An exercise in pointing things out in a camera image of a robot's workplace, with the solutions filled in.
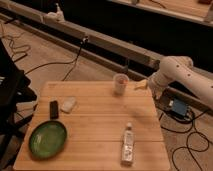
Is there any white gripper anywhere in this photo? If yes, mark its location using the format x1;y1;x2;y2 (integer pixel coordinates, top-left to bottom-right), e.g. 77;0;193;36
135;73;165;99

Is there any clear plastic bottle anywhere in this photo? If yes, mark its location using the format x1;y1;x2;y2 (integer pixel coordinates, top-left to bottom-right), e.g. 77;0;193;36
121;122;134;166

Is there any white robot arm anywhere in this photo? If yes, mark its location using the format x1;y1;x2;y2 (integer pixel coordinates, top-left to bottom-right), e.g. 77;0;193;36
135;56;213;110

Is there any clear plastic cup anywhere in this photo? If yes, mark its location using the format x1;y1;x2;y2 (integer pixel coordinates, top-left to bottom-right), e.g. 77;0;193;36
113;73;129;95

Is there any blue power box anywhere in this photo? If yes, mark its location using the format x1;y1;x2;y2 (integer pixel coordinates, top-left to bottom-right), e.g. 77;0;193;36
169;99;188;117

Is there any white soap bar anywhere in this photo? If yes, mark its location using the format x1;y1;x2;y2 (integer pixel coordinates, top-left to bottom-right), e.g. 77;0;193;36
60;97;76;113

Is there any black rectangular block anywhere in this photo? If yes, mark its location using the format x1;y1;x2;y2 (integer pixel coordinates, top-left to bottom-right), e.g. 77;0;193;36
50;101;59;119

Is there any black chair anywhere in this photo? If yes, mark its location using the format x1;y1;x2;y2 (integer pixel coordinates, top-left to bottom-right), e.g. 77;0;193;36
0;40;37;161

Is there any long metal rail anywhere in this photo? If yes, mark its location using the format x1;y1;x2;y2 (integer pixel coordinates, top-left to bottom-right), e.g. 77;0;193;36
0;0;213;94

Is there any black floor cable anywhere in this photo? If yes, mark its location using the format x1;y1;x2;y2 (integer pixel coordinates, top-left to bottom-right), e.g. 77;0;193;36
24;36;90;82

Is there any white object on rail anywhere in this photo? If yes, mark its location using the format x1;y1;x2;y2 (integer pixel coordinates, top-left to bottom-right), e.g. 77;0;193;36
45;3;65;22

